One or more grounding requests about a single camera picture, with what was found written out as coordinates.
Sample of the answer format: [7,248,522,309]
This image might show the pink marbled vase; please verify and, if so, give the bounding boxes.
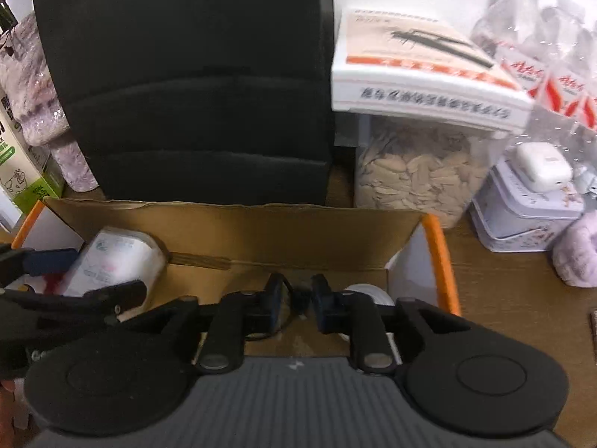
[0,12,100,193]

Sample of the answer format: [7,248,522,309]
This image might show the white earbuds case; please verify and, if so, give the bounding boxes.
[510,142,573,193]

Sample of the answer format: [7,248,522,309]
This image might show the white printed tin box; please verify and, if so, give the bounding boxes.
[469,156,586,253]

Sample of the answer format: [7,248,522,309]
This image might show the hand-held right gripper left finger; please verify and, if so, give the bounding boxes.
[121,273,293,376]

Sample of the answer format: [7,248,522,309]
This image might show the red fluffy item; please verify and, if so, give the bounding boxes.
[40,273,71,296]

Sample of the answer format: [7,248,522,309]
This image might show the purple fluffy item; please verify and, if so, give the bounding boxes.
[551,208,597,287]

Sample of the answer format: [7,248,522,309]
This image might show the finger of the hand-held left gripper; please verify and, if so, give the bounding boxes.
[0,244,79,286]
[0,279,148,325]

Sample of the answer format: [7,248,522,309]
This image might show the white round cap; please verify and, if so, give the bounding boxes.
[343,283,397,341]

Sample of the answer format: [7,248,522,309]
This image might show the clear jar of seeds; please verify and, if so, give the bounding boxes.
[353,114,507,229]

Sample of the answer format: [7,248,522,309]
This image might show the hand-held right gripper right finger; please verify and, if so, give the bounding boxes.
[310,273,468,375]

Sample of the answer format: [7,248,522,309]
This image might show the white box with insect print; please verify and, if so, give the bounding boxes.
[330,7,533,127]

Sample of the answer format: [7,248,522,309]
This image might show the black paper bag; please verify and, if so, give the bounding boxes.
[29,0,337,206]

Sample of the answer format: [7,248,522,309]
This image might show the wrapped pack of water bottles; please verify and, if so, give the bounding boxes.
[469,0,597,131]

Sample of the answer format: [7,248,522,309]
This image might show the white tissue packet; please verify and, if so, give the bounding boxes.
[60,226,168,299]

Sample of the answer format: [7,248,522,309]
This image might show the cardboard box with orange edges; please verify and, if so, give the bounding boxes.
[12,196,462,360]

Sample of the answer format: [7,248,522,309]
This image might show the green and white carton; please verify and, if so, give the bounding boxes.
[0,72,65,215]

